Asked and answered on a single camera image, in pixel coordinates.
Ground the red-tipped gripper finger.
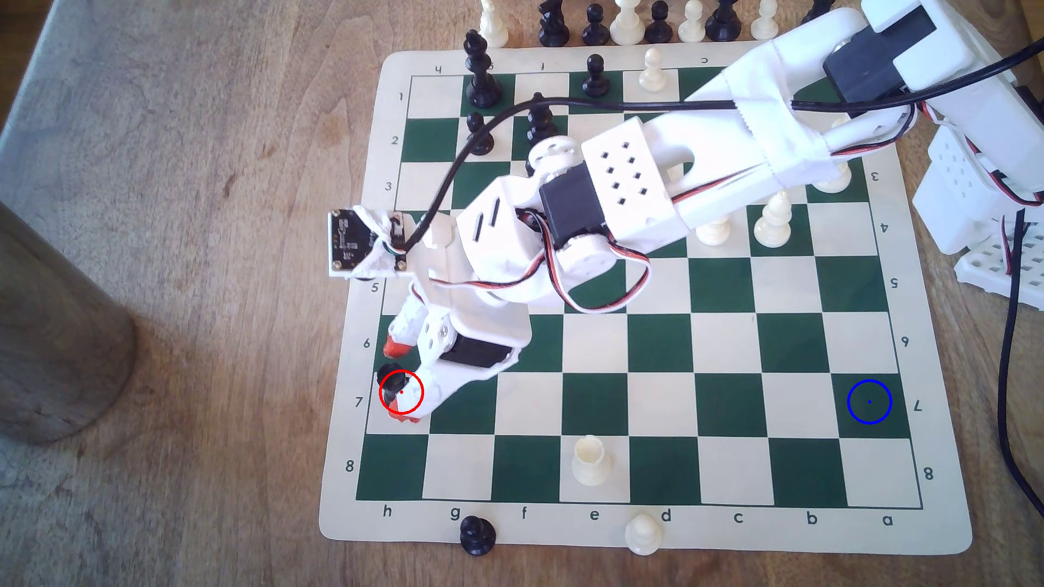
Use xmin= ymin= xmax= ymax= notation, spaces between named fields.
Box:
xmin=385 ymin=305 xmax=455 ymax=365
xmin=388 ymin=359 xmax=524 ymax=423

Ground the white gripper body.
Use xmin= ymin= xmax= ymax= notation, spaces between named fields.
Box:
xmin=410 ymin=216 xmax=533 ymax=379

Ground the black chess rook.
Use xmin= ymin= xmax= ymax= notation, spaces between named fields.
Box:
xmin=377 ymin=363 xmax=419 ymax=413

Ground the black chess pawn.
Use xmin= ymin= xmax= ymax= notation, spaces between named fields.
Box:
xmin=581 ymin=3 xmax=611 ymax=47
xmin=582 ymin=54 xmax=612 ymax=98
xmin=645 ymin=2 xmax=675 ymax=45
xmin=459 ymin=515 xmax=497 ymax=558
xmin=465 ymin=113 xmax=495 ymax=157

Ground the white chess rook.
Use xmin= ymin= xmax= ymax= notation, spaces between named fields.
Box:
xmin=571 ymin=434 xmax=613 ymax=489

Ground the black chess bishop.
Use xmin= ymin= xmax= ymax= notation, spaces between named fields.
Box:
xmin=526 ymin=92 xmax=562 ymax=146

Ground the black chess king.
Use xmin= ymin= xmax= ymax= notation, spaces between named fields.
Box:
xmin=462 ymin=30 xmax=504 ymax=109

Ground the white chess pawn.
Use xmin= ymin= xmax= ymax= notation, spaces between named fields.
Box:
xmin=638 ymin=48 xmax=668 ymax=93
xmin=678 ymin=0 xmax=707 ymax=43
xmin=750 ymin=0 xmax=780 ymax=41
xmin=625 ymin=513 xmax=663 ymax=557

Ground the white chess piece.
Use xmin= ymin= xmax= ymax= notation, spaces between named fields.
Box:
xmin=478 ymin=0 xmax=510 ymax=48
xmin=610 ymin=0 xmax=646 ymax=47

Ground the black chess knight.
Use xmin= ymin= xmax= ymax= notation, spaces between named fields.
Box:
xmin=538 ymin=0 xmax=571 ymax=47

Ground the white chess queen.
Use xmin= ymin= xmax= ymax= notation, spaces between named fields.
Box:
xmin=811 ymin=159 xmax=855 ymax=195

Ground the green and white chessboard mat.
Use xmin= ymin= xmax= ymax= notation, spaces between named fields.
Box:
xmin=318 ymin=36 xmax=973 ymax=557

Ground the red white black servo wire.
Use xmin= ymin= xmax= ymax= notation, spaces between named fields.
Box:
xmin=991 ymin=204 xmax=1030 ymax=274
xmin=444 ymin=208 xmax=654 ymax=316

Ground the camera circuit board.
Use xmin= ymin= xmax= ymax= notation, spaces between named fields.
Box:
xmin=328 ymin=208 xmax=409 ymax=278

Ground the black camera cable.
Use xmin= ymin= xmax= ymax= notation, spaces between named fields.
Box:
xmin=397 ymin=36 xmax=1044 ymax=266

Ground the wooden cylinder post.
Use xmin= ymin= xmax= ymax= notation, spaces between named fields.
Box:
xmin=0 ymin=199 xmax=138 ymax=445

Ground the white perforated base plate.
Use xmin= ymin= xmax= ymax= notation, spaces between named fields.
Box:
xmin=953 ymin=236 xmax=1044 ymax=311

